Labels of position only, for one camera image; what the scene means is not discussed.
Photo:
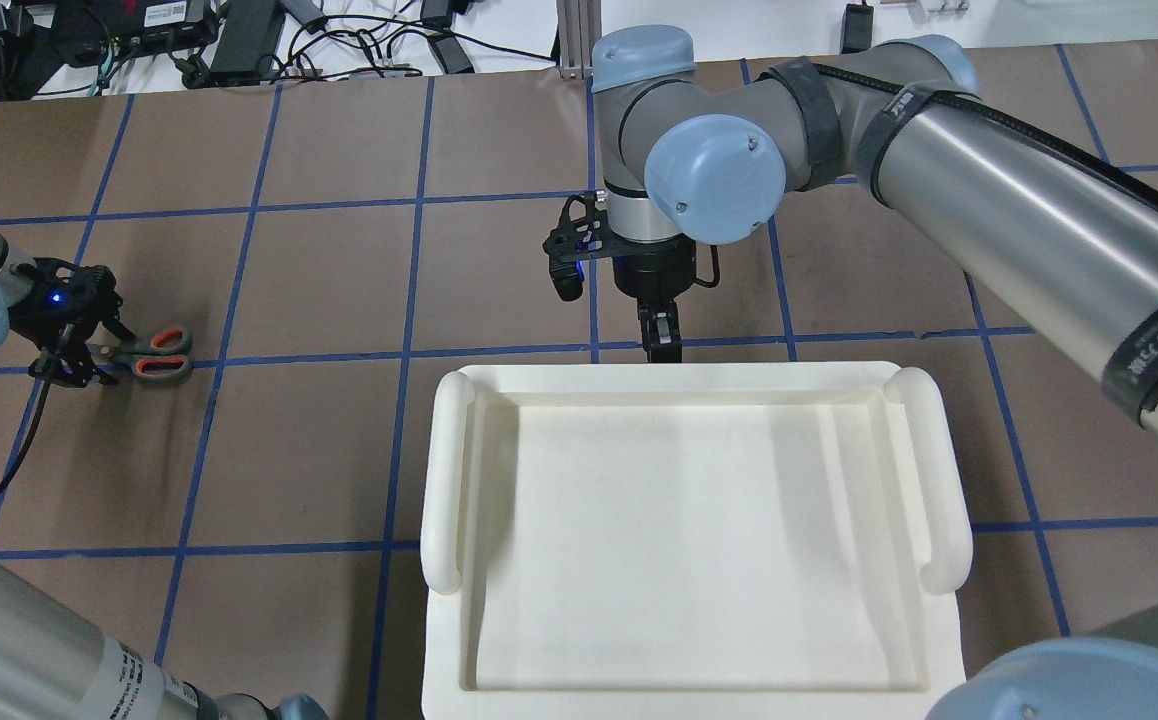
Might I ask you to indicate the silver robot arm, scissors side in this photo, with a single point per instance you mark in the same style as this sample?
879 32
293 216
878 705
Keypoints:
54 664

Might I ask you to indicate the silver robot arm, drawer side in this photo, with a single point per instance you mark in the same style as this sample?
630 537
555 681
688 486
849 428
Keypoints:
1069 242

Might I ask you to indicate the orange grey scissors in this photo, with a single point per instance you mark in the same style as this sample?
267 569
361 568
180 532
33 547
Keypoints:
162 357

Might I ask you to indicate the white plastic tray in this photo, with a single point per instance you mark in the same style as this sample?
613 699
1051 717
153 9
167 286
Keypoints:
692 541

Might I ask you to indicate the black gripper, scissors side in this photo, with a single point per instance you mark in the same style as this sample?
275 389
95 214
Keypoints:
82 318

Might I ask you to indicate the black gripper, drawer side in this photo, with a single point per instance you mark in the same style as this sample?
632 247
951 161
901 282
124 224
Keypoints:
653 273

